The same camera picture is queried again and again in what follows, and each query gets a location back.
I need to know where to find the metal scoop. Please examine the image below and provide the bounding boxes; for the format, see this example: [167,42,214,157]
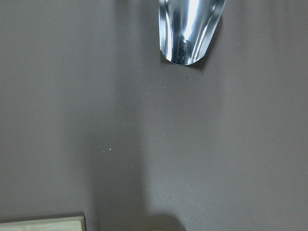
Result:
[158,0,226,66]

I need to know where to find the wooden cutting board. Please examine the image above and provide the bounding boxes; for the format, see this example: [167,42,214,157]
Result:
[0,217,86,231]

